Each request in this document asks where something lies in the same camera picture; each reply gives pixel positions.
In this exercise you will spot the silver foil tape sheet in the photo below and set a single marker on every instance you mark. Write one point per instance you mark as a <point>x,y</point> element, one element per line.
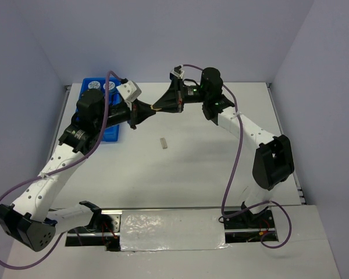
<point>171,230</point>

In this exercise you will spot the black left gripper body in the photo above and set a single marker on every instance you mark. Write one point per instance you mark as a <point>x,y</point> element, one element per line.
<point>133,118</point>

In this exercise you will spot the blue jar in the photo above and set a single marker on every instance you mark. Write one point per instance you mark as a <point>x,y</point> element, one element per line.
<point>94,85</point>
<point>110,88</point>

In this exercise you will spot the blue plastic divided bin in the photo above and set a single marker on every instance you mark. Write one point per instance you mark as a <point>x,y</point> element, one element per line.
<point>111,134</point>

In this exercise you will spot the tan eraser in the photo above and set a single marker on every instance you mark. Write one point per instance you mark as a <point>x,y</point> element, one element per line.
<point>155,109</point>

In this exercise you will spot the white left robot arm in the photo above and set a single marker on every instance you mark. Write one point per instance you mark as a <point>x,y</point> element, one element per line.
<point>29,219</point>

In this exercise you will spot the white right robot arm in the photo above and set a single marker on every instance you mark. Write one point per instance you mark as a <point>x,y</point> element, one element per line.
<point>273,158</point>

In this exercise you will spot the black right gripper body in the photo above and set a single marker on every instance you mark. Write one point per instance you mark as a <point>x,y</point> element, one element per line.
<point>181,95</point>

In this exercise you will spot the grey eraser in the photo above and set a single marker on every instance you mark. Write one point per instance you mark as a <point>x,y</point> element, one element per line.
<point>163,143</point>

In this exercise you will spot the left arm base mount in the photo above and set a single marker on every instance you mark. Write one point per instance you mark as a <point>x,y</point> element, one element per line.
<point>101,225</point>

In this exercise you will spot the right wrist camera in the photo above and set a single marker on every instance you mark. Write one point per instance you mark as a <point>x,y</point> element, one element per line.
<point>177,72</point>

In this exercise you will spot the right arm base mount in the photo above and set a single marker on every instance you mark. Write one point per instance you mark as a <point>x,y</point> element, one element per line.
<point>248,227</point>

